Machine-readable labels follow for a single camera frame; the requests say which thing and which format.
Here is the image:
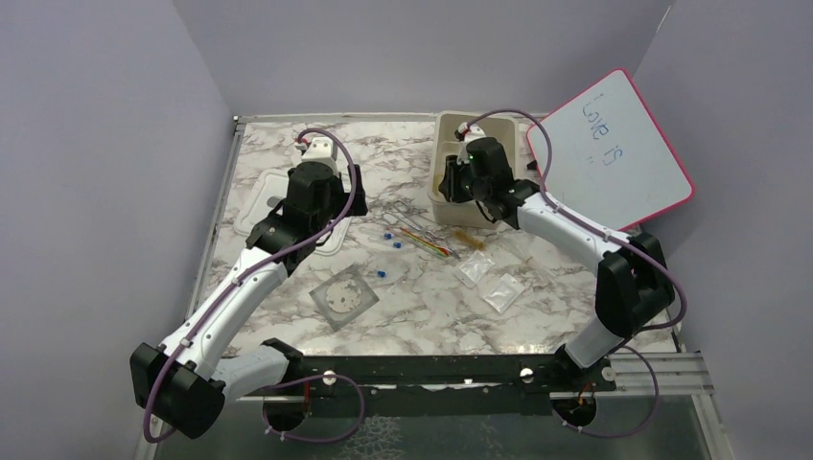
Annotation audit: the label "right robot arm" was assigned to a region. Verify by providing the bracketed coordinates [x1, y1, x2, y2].
[438, 137, 676, 390]

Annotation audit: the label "amber rubber tubing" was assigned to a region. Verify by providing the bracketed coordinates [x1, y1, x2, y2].
[437, 177, 450, 196]

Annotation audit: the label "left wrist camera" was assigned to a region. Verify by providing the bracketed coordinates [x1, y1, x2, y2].
[294, 136, 339, 175]

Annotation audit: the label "pink framed whiteboard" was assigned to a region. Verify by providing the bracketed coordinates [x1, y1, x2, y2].
[525, 69, 695, 230]

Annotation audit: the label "beige plastic storage bin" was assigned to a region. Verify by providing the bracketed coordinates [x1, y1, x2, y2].
[428, 111, 519, 230]

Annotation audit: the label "white bin lid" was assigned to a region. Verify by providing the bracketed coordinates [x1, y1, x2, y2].
[233, 170, 352, 257]

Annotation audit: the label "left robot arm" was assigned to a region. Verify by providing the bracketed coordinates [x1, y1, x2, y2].
[129, 161, 367, 444]

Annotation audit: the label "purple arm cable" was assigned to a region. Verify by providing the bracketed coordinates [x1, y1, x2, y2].
[463, 108, 688, 334]
[142, 127, 360, 445]

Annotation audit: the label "metal crucible tongs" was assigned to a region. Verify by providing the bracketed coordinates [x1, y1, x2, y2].
[383, 199, 460, 260]

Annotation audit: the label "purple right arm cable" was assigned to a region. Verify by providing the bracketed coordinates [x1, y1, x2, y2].
[463, 108, 688, 334]

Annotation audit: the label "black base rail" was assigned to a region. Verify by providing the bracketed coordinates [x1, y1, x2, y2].
[248, 355, 616, 418]

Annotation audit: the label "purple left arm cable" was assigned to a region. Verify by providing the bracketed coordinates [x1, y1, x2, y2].
[142, 127, 360, 445]

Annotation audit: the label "small clear zip bag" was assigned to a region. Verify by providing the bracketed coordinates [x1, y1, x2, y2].
[453, 251, 495, 288]

